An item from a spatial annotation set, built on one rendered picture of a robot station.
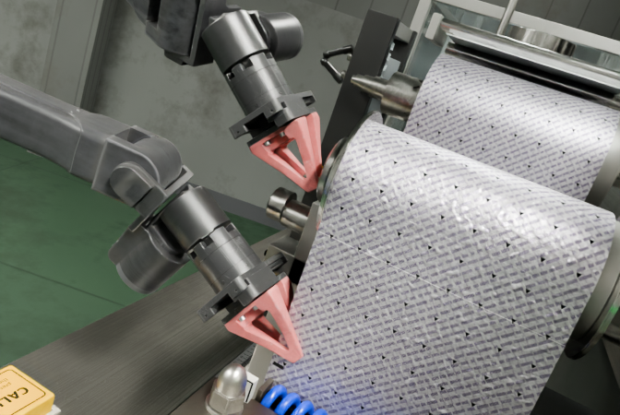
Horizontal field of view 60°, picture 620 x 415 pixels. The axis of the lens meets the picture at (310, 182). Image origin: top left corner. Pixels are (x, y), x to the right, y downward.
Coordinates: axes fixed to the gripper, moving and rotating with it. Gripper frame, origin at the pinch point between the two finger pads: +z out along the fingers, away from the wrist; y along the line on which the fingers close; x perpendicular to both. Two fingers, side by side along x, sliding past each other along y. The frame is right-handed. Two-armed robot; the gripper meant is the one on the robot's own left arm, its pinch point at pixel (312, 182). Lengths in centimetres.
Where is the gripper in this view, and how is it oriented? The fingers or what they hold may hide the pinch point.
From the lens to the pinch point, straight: 58.5
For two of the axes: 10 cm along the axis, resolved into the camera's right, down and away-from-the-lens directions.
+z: 4.9, 8.7, 0.2
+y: -3.6, 2.3, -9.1
